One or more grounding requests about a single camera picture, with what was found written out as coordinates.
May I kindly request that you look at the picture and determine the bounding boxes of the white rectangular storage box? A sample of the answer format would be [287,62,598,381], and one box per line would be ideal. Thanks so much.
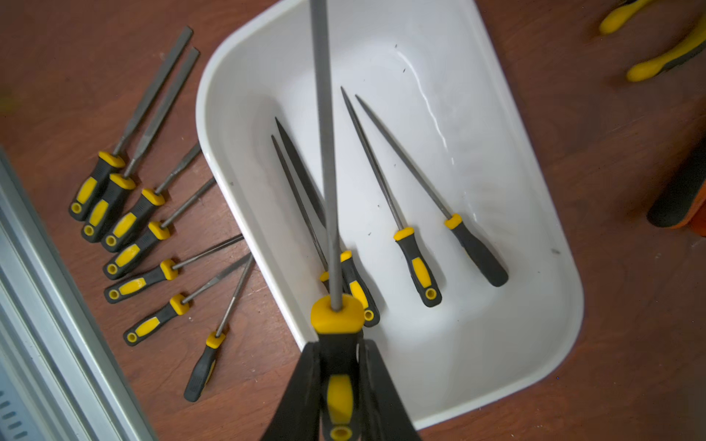
[196,1,584,429]

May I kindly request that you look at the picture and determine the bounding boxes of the orange handled pliers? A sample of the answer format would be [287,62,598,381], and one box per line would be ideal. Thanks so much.
[646,138,705,237]

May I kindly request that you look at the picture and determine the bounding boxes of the flat file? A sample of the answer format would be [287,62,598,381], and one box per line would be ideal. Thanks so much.
[81,47,200,244]
[68,26,193,222]

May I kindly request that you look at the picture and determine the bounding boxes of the black handled round file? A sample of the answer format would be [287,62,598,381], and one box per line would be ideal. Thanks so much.
[184,254,255,402]

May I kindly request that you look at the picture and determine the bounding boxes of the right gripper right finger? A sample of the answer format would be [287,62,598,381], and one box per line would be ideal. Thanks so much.
[359,338,421,440]

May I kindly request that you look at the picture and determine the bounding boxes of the file yellow black handle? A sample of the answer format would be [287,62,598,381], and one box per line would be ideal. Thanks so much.
[340,86,442,308]
[356,95,509,288]
[274,116,382,329]
[310,1,363,440]
[270,135,330,292]

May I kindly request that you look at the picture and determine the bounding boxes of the flat file far left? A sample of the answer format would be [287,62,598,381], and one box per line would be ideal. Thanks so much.
[68,26,193,222]

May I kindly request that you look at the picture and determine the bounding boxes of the yellow handled pliers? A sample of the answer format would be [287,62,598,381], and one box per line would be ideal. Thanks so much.
[598,1,705,83]

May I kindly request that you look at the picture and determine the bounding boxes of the aluminium mounting rail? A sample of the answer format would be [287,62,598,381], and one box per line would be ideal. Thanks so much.
[1,155,157,440]

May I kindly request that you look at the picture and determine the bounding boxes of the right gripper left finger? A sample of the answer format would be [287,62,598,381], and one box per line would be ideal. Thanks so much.
[261,342,322,441]

